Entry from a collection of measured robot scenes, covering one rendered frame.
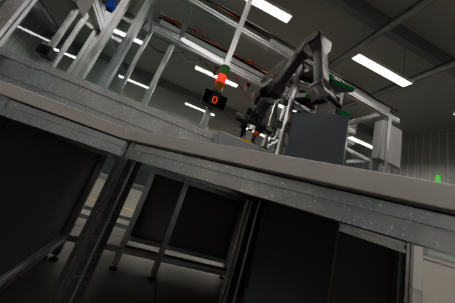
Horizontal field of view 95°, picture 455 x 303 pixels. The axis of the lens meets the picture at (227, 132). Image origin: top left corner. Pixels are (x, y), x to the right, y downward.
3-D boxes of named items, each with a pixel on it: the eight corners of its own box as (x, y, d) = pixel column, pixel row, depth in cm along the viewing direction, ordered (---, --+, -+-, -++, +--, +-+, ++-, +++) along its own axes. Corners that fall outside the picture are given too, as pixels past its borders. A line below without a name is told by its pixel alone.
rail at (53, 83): (292, 194, 78) (298, 166, 81) (22, 92, 55) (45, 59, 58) (284, 193, 83) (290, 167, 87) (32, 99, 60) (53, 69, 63)
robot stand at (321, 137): (338, 192, 48) (349, 114, 53) (278, 178, 55) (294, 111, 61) (338, 201, 59) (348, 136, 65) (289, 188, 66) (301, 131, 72)
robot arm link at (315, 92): (342, 111, 64) (344, 94, 66) (324, 97, 60) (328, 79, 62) (321, 115, 69) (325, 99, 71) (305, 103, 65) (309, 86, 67)
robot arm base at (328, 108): (334, 120, 58) (336, 101, 60) (309, 118, 62) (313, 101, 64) (334, 130, 64) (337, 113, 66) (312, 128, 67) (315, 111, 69)
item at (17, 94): (418, 246, 85) (418, 239, 86) (-23, 86, 46) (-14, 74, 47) (255, 202, 215) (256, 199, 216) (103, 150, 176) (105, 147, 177)
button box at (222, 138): (272, 170, 69) (277, 153, 71) (215, 148, 64) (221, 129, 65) (262, 171, 76) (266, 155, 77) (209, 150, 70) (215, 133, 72)
